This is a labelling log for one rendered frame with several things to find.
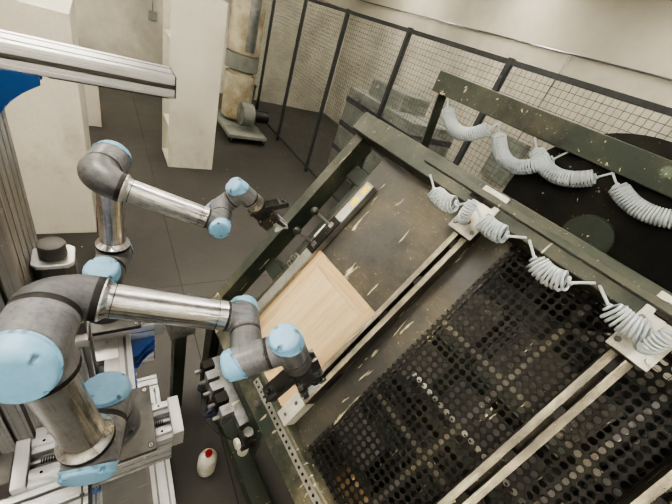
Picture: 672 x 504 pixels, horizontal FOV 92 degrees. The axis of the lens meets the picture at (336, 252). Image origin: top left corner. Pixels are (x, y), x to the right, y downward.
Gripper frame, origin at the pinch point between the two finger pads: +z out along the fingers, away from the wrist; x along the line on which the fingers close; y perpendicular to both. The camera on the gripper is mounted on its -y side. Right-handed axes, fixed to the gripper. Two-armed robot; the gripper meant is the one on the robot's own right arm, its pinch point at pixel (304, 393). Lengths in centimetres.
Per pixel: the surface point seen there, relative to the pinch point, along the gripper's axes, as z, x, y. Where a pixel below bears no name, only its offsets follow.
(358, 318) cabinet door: 16.7, 22.1, 31.2
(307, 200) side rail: 2, 85, 40
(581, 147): -23, 19, 134
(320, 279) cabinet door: 17, 49, 27
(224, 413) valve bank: 44, 27, -35
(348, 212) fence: -1, 62, 51
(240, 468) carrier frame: 102, 22, -50
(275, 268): 28, 77, 12
